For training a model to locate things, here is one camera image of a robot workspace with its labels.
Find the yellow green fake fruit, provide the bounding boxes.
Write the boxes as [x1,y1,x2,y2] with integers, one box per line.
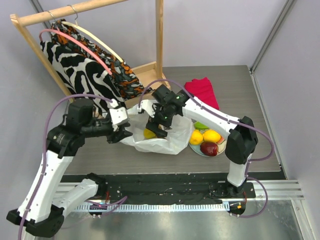
[143,128,157,140]

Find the white plastic bag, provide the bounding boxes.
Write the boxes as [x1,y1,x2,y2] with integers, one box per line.
[120,104,194,155]

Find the yellow fake orange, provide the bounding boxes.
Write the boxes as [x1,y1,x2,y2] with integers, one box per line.
[189,129,204,145]

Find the dark red fake apple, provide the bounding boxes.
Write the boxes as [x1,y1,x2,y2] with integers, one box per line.
[200,141,219,157]

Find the fake watermelon slice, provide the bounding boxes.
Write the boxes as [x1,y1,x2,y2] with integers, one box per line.
[217,137,225,145]

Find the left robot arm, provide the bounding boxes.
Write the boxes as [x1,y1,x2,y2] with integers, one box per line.
[6,98,132,238]

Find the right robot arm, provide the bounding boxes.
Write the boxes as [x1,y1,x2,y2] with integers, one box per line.
[138,85,258,198]

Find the orange patterned garment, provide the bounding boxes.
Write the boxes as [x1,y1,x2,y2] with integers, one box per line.
[51,18,145,100]

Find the wooden clothes rack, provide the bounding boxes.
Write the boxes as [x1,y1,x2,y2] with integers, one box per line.
[10,0,168,116]

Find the red cloth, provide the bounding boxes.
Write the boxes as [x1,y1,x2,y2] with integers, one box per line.
[184,77,220,110]

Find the blue and cream plate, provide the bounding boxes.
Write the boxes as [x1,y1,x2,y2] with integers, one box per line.
[189,128,227,157]

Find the black white zebra garment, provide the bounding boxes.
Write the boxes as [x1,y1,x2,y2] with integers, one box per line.
[40,41,126,107]

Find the pink hanger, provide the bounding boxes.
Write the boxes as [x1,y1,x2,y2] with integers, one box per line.
[39,28,112,75]

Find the cream hanger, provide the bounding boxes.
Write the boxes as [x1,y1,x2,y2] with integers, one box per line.
[61,21,124,63]

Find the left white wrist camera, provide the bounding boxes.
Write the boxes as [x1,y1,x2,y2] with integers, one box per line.
[108,99,129,132]

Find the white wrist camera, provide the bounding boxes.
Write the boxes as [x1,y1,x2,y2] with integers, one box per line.
[108,99,129,132]
[137,99,158,118]

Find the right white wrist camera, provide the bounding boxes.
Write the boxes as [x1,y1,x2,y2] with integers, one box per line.
[137,99,158,118]

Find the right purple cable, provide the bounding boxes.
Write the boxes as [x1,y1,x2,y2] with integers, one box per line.
[137,78,275,218]

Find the purple cable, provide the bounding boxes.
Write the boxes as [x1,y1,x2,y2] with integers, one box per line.
[137,78,275,218]
[17,94,129,240]

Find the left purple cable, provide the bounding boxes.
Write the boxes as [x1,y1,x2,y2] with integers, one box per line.
[17,94,129,240]

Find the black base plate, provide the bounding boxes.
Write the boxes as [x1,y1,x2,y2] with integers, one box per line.
[59,170,257,204]

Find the white slotted cable duct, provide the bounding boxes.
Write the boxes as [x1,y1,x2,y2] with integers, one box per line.
[73,201,230,214]

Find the aluminium rail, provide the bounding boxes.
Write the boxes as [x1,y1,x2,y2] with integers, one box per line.
[53,180,305,201]

